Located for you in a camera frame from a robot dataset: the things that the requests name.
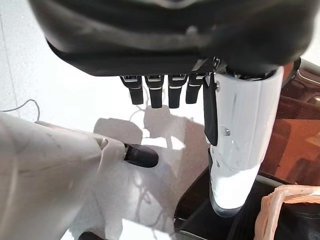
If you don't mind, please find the black robot left foot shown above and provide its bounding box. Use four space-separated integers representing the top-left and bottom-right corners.
123 142 160 169

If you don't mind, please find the black robot right foot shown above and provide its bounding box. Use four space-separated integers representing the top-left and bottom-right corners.
78 231 121 240

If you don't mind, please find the brown translucent stand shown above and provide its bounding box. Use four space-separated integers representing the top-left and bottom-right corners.
173 57 320 240

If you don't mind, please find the black robot foot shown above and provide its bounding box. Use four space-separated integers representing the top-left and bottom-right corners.
123 142 160 169
78 231 121 240

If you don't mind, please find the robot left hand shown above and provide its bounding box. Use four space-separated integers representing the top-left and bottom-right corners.
27 0 317 218

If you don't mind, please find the wicker laundry basket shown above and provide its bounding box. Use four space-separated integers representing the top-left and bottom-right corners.
259 184 320 240

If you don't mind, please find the thin grey floor cable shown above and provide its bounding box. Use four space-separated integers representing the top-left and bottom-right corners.
0 98 42 123

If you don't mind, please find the black garment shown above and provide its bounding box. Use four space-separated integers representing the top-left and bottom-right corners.
284 203 320 240

